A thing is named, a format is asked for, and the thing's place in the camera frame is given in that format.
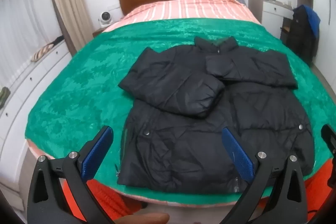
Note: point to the green velvet blanket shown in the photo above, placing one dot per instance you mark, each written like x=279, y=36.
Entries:
x=86, y=77

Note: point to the person's left hand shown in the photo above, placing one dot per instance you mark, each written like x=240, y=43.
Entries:
x=147, y=219

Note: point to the blue coat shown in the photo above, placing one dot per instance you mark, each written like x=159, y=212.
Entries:
x=312, y=16

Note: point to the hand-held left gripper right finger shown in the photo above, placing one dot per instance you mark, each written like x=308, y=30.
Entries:
x=237, y=158

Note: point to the beige curtain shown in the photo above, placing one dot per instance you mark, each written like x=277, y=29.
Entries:
x=68, y=3

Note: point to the orange cloth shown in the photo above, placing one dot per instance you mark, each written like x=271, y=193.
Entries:
x=105, y=197

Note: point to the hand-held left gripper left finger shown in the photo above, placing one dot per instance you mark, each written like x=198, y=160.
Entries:
x=97, y=153

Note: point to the black puffer jacket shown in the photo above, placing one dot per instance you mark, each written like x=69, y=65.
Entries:
x=183, y=134

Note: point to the white desk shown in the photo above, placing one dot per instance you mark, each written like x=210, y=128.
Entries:
x=273, y=10

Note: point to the green patterned item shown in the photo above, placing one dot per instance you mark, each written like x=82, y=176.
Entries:
x=4, y=96

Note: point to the white drawer cabinet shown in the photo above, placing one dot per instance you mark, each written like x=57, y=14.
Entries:
x=31, y=87

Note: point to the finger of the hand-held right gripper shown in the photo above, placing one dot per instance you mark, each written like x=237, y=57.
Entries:
x=330, y=137

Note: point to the wooden nightstand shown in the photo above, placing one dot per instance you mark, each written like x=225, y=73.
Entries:
x=97, y=32

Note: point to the white sheer curtain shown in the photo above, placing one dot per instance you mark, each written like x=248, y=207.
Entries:
x=18, y=29

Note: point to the white round camera device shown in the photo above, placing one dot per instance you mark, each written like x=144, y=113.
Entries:
x=105, y=18

